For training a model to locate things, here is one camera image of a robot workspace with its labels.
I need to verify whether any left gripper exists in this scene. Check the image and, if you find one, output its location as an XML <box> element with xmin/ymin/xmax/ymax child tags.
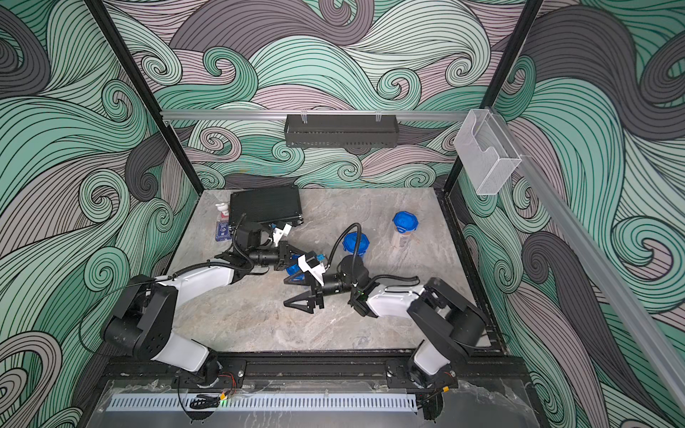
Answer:
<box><xmin>250</xmin><ymin>245</ymin><xmax>308</xmax><ymax>273</ymax></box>

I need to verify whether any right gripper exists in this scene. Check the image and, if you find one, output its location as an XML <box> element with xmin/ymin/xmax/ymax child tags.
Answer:
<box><xmin>287</xmin><ymin>266</ymin><xmax>361</xmax><ymax>316</ymax></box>

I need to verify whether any toiletry jar blue lid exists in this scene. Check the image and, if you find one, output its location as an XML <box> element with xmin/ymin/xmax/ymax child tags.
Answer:
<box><xmin>284</xmin><ymin>255</ymin><xmax>311</xmax><ymax>285</ymax></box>

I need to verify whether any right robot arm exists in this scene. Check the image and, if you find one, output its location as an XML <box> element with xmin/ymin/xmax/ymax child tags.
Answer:
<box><xmin>284</xmin><ymin>255</ymin><xmax>488</xmax><ymax>388</ymax></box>

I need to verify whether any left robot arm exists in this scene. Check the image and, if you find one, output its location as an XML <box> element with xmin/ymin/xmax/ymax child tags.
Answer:
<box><xmin>101</xmin><ymin>242</ymin><xmax>305</xmax><ymax>375</ymax></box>

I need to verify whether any black ribbed case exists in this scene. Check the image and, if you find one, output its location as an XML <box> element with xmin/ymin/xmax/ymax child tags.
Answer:
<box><xmin>229</xmin><ymin>185</ymin><xmax>303</xmax><ymax>228</ymax></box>

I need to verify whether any middle jar blue lid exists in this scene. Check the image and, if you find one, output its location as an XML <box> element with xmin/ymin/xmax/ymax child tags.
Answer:
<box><xmin>342</xmin><ymin>232</ymin><xmax>370</xmax><ymax>258</ymax></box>

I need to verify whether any blue playing card box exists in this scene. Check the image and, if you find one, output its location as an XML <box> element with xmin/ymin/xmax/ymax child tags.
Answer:
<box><xmin>215</xmin><ymin>223</ymin><xmax>231</xmax><ymax>242</ymax></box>

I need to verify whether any white pink small bottle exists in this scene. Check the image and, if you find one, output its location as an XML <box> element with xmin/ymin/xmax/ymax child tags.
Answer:
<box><xmin>216</xmin><ymin>203</ymin><xmax>230</xmax><ymax>223</ymax></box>

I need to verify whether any far jar blue lid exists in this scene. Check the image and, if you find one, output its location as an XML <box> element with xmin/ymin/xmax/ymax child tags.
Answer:
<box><xmin>392</xmin><ymin>212</ymin><xmax>419</xmax><ymax>248</ymax></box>

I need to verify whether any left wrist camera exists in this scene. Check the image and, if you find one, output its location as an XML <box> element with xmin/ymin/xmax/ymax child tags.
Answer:
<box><xmin>271</xmin><ymin>223</ymin><xmax>292</xmax><ymax>246</ymax></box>

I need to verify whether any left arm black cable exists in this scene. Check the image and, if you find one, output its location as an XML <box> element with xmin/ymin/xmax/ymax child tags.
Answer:
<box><xmin>149</xmin><ymin>213</ymin><xmax>258</xmax><ymax>282</ymax></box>

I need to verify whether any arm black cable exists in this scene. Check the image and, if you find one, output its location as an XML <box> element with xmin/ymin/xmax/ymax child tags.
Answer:
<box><xmin>149</xmin><ymin>213</ymin><xmax>258</xmax><ymax>282</ymax></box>
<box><xmin>327</xmin><ymin>222</ymin><xmax>421</xmax><ymax>287</ymax></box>

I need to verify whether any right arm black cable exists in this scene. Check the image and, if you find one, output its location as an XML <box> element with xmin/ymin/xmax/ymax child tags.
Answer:
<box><xmin>327</xmin><ymin>222</ymin><xmax>421</xmax><ymax>287</ymax></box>

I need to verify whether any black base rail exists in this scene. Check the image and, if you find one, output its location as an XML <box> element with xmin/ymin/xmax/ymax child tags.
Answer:
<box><xmin>103</xmin><ymin>350</ymin><xmax>527</xmax><ymax>389</ymax></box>

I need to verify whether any black wall shelf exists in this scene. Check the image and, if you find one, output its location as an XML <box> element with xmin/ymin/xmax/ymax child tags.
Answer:
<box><xmin>284</xmin><ymin>115</ymin><xmax>400</xmax><ymax>149</ymax></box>

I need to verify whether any aluminium wall rail back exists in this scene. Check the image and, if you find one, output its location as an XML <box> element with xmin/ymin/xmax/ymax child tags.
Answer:
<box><xmin>161</xmin><ymin>109</ymin><xmax>468</xmax><ymax>122</ymax></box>

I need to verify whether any aluminium wall rail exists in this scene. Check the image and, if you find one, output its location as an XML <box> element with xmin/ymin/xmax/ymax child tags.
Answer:
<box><xmin>161</xmin><ymin>109</ymin><xmax>468</xmax><ymax>122</ymax></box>
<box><xmin>488</xmin><ymin>110</ymin><xmax>684</xmax><ymax>409</ymax></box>

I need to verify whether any clear acrylic wall holder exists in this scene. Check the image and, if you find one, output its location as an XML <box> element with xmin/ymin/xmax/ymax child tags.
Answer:
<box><xmin>454</xmin><ymin>109</ymin><xmax>522</xmax><ymax>195</ymax></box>

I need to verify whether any white perforated cable duct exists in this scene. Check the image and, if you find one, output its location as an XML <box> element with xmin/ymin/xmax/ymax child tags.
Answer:
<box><xmin>105</xmin><ymin>393</ymin><xmax>418</xmax><ymax>412</ymax></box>

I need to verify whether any aluminium wall rail right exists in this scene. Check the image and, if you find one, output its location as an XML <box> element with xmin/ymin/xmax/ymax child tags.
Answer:
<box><xmin>488</xmin><ymin>110</ymin><xmax>684</xmax><ymax>409</ymax></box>

